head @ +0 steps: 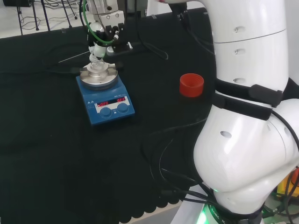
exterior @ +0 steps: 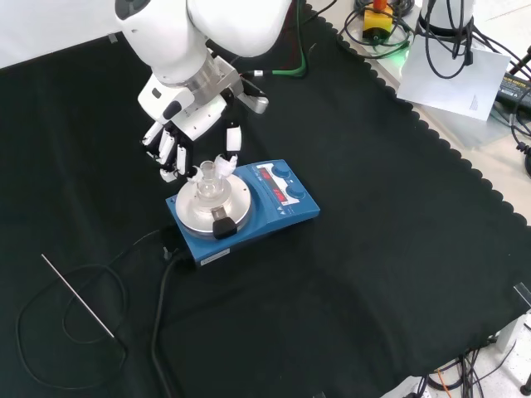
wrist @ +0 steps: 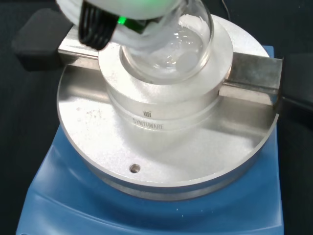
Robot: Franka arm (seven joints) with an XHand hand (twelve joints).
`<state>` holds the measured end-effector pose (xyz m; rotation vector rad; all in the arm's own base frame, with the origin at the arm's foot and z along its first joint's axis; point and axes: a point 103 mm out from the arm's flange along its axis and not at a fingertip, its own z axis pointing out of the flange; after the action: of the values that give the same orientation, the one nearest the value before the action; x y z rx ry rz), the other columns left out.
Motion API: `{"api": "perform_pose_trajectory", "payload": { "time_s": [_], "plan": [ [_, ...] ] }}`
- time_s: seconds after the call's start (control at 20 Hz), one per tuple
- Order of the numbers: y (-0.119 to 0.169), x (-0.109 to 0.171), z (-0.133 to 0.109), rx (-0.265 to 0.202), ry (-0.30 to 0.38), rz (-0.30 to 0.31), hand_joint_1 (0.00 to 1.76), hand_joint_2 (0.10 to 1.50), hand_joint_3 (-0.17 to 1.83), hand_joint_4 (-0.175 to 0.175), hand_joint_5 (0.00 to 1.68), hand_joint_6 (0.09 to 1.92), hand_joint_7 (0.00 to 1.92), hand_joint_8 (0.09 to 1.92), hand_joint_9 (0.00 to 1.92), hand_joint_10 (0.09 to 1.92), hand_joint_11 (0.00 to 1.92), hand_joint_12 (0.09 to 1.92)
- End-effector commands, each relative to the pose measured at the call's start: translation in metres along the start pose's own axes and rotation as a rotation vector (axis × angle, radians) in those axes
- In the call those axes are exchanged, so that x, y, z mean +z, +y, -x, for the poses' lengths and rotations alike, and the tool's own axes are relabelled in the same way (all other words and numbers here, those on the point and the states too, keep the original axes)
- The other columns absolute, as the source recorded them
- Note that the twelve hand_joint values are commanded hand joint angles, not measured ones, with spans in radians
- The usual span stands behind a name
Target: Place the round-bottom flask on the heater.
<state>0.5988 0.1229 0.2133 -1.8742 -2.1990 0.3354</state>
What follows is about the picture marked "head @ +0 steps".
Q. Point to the black bench cloth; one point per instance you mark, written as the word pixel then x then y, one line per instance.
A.
pixel 46 151

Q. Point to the clear glass round-bottom flask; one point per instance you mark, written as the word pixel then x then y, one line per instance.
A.
pixel 97 64

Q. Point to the yellow stop button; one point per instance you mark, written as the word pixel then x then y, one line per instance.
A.
pixel 283 184

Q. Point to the black tripod legs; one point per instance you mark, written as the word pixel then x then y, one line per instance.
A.
pixel 34 14

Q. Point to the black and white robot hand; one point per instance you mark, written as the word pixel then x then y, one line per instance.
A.
pixel 109 35

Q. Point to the heater with blue base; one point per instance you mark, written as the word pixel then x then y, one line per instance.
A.
pixel 105 98

